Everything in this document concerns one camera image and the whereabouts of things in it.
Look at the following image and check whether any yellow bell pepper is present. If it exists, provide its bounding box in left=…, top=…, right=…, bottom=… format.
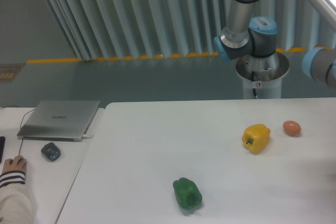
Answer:
left=241, top=124, right=271, bottom=153

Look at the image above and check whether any grey pleated curtain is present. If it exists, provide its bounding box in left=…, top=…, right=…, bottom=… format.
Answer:
left=46, top=0, right=335, bottom=61

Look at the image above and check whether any black pedestal cable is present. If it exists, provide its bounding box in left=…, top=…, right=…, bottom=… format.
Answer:
left=250, top=70, right=259, bottom=100

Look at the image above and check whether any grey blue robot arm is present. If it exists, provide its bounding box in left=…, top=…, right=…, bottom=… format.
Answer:
left=214, top=0, right=335, bottom=97

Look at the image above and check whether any white laptop plug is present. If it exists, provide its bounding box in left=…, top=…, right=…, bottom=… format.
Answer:
left=82, top=135, right=94, bottom=139

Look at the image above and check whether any striped cream sleeve forearm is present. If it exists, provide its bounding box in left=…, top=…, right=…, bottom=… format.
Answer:
left=1, top=170, right=34, bottom=223

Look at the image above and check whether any silver closed laptop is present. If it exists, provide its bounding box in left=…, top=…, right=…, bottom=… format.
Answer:
left=17, top=100, right=100, bottom=142

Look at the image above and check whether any green bell pepper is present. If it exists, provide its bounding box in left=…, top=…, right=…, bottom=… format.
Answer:
left=173, top=177, right=203, bottom=210

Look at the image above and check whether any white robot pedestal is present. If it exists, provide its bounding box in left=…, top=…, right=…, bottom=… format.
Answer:
left=236, top=52, right=289, bottom=99

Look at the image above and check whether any person's hand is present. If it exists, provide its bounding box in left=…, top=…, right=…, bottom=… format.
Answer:
left=2, top=155, right=27, bottom=174

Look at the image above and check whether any black mouse cable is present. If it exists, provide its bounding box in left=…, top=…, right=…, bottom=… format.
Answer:
left=0, top=105, right=39, bottom=157

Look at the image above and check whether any dark grey small tray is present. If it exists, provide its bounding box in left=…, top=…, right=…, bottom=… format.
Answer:
left=41, top=142, right=61, bottom=162

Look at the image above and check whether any black phone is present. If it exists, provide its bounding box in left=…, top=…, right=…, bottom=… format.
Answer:
left=0, top=136, right=6, bottom=163

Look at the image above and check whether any brown egg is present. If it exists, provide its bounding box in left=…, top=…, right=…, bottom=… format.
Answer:
left=282, top=120, right=301, bottom=136

